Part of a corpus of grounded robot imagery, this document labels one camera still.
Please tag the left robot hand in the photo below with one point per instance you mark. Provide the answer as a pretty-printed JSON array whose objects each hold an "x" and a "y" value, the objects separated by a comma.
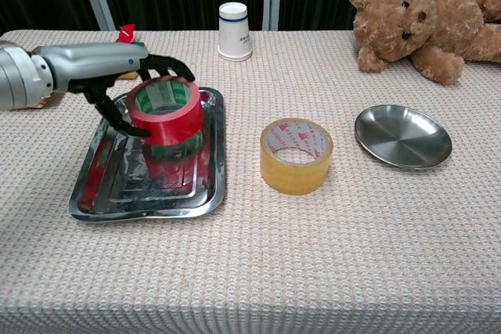
[{"x": 94, "y": 62}]

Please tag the red tape roll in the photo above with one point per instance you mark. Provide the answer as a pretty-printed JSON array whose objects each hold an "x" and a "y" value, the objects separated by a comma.
[{"x": 172, "y": 123}]

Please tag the yellow tape roll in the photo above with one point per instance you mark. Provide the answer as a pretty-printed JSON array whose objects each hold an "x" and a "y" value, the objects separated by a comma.
[{"x": 293, "y": 173}]

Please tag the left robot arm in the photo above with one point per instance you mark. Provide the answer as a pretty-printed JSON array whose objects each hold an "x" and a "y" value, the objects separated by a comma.
[{"x": 17, "y": 77}]

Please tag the white paper cup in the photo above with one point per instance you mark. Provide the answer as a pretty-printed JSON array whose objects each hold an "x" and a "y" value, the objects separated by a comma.
[{"x": 234, "y": 33}]

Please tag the rectangular steel tray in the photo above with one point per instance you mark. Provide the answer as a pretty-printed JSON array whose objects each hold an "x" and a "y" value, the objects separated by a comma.
[{"x": 156, "y": 193}]

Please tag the beige woven tablecloth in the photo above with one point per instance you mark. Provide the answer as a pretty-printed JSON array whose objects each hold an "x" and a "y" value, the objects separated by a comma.
[{"x": 274, "y": 263}]

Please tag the round steel plate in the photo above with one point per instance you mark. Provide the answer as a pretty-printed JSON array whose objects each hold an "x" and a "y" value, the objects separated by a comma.
[{"x": 403, "y": 138}]

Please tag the brown teddy bear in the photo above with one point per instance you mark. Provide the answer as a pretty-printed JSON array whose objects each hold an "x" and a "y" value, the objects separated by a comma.
[{"x": 438, "y": 25}]

